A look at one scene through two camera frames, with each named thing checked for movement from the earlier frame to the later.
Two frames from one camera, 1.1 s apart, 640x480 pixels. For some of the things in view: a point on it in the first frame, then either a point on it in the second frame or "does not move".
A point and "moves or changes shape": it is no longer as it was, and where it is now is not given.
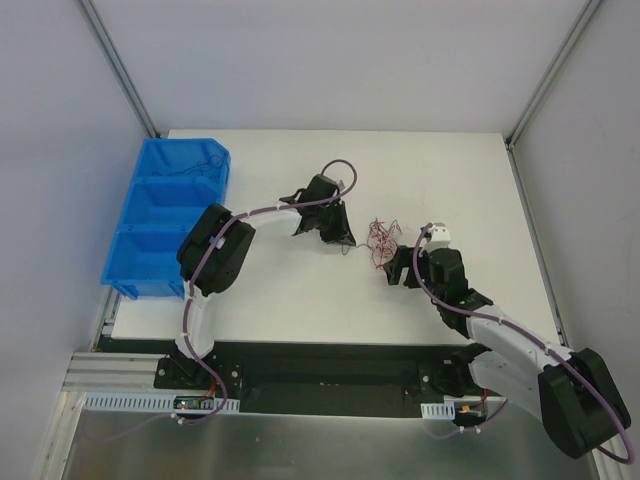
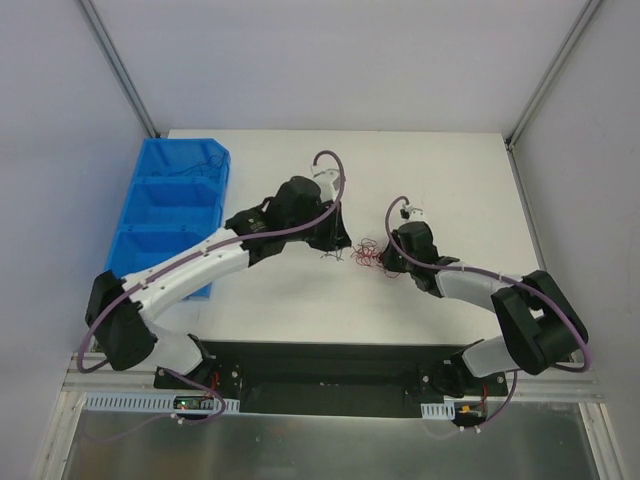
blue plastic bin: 176,180 does not move
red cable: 384,241 moves or changes shape
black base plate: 322,379 does not move
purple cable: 208,162 does not move
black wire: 381,242 moves or changes shape
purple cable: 194,167 does not move
